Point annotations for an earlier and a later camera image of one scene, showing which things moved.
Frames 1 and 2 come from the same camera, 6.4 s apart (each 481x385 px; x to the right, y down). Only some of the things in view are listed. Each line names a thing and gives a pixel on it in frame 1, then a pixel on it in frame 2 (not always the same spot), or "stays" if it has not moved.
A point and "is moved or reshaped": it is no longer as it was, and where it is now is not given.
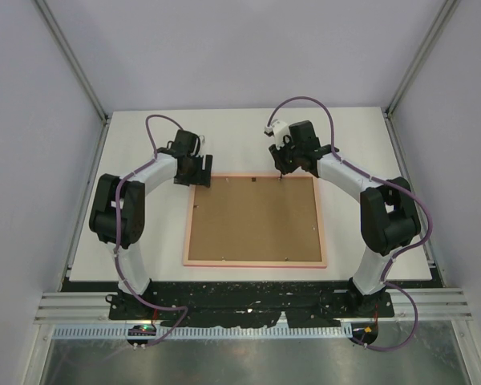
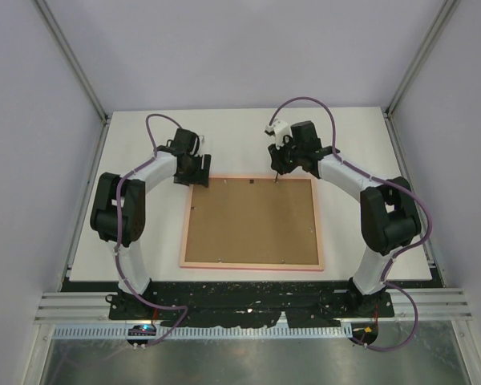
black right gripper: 277,156 stays
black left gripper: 202,176 stays
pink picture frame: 298,264 is moved or reshaped
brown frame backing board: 268,218 stays
